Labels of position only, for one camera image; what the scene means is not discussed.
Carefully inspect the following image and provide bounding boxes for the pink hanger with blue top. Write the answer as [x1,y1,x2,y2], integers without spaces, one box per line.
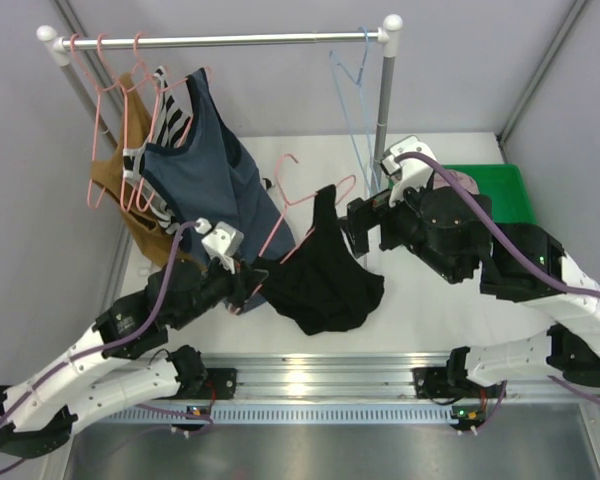
[129,32,212,214]

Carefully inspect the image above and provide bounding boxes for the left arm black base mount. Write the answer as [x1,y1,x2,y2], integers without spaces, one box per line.
[170,346,237,400]

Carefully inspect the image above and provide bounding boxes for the light blue wire hanger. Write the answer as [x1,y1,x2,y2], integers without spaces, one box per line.
[329,27,380,195]

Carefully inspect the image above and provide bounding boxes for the brown tank top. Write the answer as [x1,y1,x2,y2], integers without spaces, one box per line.
[91,66,193,268]

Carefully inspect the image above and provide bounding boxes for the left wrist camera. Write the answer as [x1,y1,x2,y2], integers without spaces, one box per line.
[194,218,244,274]

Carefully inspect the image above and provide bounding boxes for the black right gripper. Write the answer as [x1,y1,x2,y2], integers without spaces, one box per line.
[338,174,464,286]

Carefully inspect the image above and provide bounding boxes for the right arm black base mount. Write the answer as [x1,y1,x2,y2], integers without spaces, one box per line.
[412,347,482,400]

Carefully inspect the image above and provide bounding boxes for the green plastic tray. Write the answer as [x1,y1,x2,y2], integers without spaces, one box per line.
[444,164,536,224]

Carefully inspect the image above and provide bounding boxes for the black tank top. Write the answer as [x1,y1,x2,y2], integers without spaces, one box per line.
[252,184,385,336]

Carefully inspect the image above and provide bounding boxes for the pink hanger with striped top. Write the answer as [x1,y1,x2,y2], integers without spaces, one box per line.
[97,31,153,212]

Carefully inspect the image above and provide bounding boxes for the aluminium mounting rail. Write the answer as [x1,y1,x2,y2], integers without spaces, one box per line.
[99,352,600,404]

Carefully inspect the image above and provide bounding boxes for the blue tank top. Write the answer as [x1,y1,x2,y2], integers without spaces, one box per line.
[144,68,295,263]

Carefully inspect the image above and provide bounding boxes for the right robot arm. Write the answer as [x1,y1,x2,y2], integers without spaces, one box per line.
[338,187,600,398]

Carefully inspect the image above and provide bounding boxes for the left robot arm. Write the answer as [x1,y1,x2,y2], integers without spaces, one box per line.
[0,260,268,459]

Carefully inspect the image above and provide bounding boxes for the pink crumpled garment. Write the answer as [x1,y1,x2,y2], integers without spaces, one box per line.
[431,170,480,195]

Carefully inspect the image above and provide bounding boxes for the pink wire hanger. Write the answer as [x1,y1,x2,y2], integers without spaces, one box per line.
[227,153,357,316]

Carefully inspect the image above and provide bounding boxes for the perforated cable duct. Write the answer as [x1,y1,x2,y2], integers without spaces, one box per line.
[101,403,486,425]

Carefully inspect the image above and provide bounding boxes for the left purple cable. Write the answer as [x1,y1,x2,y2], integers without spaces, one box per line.
[0,219,216,476]

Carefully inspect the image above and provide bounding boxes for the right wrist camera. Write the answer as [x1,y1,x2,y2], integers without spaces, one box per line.
[380,135,438,208]

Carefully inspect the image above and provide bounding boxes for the purple cable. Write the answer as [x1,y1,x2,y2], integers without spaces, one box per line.
[0,219,216,476]
[394,152,600,436]

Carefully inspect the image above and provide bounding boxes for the pink hanger with brown top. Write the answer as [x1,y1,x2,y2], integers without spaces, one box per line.
[69,33,125,210]

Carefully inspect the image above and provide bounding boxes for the striped tank top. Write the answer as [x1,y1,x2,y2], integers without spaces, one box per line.
[122,66,192,234]

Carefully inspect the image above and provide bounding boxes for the silver clothes rack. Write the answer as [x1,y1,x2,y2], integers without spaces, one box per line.
[36,14,404,159]

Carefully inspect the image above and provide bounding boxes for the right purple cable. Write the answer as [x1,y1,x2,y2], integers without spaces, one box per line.
[394,152,600,436]

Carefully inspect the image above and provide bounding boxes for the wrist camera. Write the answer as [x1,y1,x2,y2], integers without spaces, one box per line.
[380,135,438,208]
[194,218,244,274]

